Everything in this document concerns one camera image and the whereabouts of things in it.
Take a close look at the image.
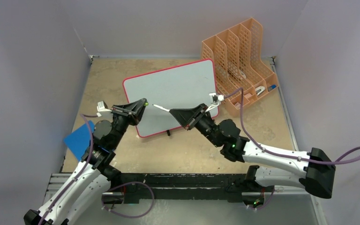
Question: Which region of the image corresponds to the small pink card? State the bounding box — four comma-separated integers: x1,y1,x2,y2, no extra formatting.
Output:
234,103,242,110

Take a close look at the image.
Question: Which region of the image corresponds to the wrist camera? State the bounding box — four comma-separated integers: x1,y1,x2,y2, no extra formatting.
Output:
206,92,225,112
97,101,112,113

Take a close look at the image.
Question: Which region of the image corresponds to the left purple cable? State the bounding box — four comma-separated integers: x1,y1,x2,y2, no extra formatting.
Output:
37,113,101,225

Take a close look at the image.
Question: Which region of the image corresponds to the blue book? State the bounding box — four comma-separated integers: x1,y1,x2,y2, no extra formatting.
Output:
64,124,90,161

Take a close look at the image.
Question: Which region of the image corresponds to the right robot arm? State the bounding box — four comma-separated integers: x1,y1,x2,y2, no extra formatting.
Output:
169,104,336,199

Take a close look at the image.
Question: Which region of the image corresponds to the orange file organizer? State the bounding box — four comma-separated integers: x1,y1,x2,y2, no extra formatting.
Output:
200,18,279,117

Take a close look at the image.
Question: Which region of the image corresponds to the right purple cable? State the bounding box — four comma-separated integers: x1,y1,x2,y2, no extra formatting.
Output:
223,88,360,166

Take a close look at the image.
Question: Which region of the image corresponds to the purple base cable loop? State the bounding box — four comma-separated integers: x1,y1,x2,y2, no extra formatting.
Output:
102,181,155,219

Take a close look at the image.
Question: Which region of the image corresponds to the black base bar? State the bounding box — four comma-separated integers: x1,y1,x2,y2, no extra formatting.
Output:
112,173,261,203

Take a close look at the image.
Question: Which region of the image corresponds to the green capped white marker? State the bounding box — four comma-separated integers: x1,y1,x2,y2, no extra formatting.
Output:
153,104,170,112

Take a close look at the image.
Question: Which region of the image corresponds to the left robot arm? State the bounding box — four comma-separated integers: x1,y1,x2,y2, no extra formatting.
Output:
23,98,148,225

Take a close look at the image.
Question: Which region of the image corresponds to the aluminium frame rail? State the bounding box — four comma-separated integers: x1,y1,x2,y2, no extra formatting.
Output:
37,172,67,225

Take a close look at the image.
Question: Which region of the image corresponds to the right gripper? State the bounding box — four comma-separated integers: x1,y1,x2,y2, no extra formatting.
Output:
169,104,222,148

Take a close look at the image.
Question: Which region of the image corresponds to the white stapler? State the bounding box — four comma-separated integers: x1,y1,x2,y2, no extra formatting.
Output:
255,86,266,96

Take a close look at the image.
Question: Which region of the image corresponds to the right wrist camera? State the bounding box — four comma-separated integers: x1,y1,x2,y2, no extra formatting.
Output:
206,92,225,112

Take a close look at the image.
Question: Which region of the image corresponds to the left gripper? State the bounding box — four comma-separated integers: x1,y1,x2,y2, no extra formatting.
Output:
110,99,147,149

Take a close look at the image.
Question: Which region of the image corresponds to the pink framed whiteboard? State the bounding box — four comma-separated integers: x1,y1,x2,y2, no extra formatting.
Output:
122,59,217,138

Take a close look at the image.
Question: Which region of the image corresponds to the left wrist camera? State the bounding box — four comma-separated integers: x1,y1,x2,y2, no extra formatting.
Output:
97,101,112,113

